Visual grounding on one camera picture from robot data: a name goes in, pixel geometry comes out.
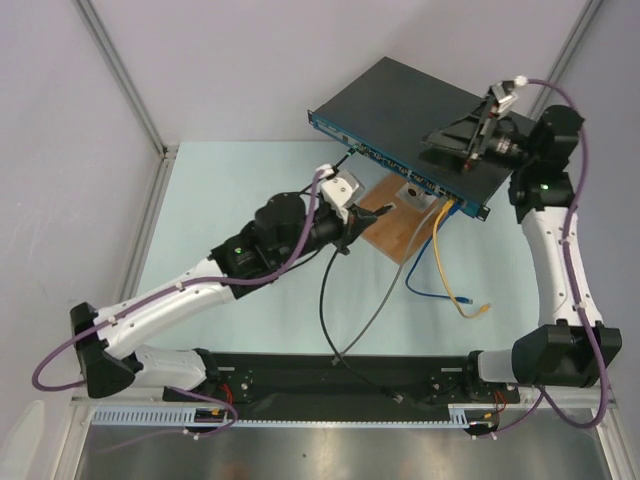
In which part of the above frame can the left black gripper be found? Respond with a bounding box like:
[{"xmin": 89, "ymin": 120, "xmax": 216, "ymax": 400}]
[{"xmin": 274, "ymin": 204, "xmax": 376, "ymax": 268}]

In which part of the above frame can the yellow ethernet cable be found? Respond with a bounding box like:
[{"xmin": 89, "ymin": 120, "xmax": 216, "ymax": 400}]
[{"xmin": 432, "ymin": 197, "xmax": 494, "ymax": 320}]

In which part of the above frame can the blue ethernet cable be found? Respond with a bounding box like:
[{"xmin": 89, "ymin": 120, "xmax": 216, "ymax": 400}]
[{"xmin": 403, "ymin": 199, "xmax": 474, "ymax": 306}]

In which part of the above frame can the short black ethernet cable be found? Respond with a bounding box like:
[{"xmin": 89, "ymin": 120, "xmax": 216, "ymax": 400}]
[{"xmin": 318, "ymin": 203, "xmax": 406, "ymax": 404}]

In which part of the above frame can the grey ethernet cable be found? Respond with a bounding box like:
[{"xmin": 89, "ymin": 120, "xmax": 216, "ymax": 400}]
[{"xmin": 329, "ymin": 197, "xmax": 446, "ymax": 369}]

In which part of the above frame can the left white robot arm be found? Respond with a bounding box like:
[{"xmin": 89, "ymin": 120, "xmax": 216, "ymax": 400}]
[{"xmin": 70, "ymin": 193, "xmax": 392, "ymax": 400}]

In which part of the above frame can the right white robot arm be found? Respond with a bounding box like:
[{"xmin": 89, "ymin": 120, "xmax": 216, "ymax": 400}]
[{"xmin": 420, "ymin": 99, "xmax": 622, "ymax": 402}]

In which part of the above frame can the wooden board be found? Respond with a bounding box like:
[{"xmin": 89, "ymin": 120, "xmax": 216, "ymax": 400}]
[{"xmin": 359, "ymin": 174, "xmax": 444, "ymax": 264}]

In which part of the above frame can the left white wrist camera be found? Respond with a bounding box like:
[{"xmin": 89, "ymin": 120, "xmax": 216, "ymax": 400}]
[{"xmin": 316, "ymin": 164, "xmax": 365, "ymax": 224}]

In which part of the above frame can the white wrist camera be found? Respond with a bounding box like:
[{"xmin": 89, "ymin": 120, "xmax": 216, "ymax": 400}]
[
  {"xmin": 487, "ymin": 79, "xmax": 520, "ymax": 118},
  {"xmin": 316, "ymin": 164, "xmax": 365, "ymax": 224}
]

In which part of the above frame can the metal switch mounting bracket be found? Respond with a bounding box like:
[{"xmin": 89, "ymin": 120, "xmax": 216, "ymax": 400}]
[{"xmin": 396, "ymin": 182, "xmax": 435, "ymax": 213}]

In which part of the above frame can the dark network switch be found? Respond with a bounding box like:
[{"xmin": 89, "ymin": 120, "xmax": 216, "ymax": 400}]
[{"xmin": 308, "ymin": 57, "xmax": 510, "ymax": 221}]

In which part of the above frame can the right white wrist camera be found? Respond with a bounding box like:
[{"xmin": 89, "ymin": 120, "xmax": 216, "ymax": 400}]
[{"xmin": 487, "ymin": 79, "xmax": 520, "ymax": 118}]

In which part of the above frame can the right aluminium frame post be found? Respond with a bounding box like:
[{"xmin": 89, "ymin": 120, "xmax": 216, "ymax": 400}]
[{"xmin": 528, "ymin": 0, "xmax": 606, "ymax": 119}]

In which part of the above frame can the aluminium frame post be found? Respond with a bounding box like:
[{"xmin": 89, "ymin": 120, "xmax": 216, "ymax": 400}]
[
  {"xmin": 69, "ymin": 0, "xmax": 181, "ymax": 401},
  {"xmin": 528, "ymin": 0, "xmax": 606, "ymax": 119}
]

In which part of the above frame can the left aluminium frame post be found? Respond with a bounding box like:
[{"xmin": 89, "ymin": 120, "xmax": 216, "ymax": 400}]
[{"xmin": 69, "ymin": 0, "xmax": 181, "ymax": 401}]

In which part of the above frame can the white slotted cable duct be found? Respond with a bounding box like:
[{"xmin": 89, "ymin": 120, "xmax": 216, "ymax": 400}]
[{"xmin": 92, "ymin": 402, "xmax": 501, "ymax": 429}]

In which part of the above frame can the aluminium frame rail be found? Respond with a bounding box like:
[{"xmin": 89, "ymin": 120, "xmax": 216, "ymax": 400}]
[{"xmin": 69, "ymin": 393, "xmax": 639, "ymax": 479}]

